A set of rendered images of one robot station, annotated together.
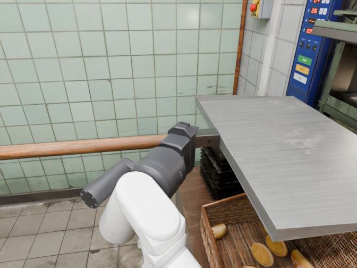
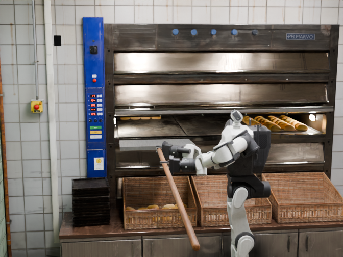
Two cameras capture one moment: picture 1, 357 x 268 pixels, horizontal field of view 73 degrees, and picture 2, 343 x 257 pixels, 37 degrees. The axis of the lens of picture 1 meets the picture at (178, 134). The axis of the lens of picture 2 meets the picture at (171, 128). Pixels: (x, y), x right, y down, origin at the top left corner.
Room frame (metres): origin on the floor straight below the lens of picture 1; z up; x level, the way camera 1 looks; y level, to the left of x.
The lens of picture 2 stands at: (0.26, 3.54, 2.02)
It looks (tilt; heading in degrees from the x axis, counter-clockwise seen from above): 10 degrees down; 272
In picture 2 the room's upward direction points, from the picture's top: straight up
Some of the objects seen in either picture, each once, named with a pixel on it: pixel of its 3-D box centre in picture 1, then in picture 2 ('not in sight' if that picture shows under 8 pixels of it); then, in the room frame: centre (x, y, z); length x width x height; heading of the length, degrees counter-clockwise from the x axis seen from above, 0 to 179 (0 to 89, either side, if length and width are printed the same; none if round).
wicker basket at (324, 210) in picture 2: not in sight; (301, 196); (-0.65, -0.56, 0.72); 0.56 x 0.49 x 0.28; 9
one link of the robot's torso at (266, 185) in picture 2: not in sight; (248, 185); (-0.13, 0.14, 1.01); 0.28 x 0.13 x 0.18; 9
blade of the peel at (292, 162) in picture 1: (288, 133); (156, 143); (0.52, -0.27, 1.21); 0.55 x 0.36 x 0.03; 8
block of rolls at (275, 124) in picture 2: not in sight; (273, 122); (-0.51, -1.25, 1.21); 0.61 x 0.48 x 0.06; 99
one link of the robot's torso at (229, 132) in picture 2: not in sight; (245, 147); (-0.10, 0.15, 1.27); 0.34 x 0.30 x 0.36; 94
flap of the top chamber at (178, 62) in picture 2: not in sight; (223, 61); (0.00, -0.73, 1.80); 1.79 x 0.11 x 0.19; 9
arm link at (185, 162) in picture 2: not in sight; (179, 165); (0.33, 0.42, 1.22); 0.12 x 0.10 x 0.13; 1
